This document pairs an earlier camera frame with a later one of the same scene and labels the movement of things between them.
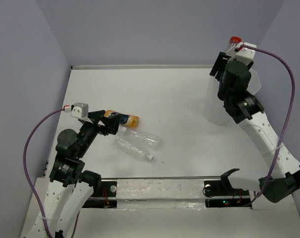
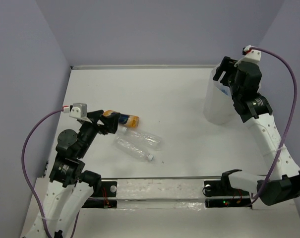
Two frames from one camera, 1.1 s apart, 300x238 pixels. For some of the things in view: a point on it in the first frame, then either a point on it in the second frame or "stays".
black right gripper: x=221 y=62 to x=226 y=64
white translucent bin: x=214 y=108 stays
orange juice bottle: x=130 y=120 stays
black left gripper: x=111 y=123 stays
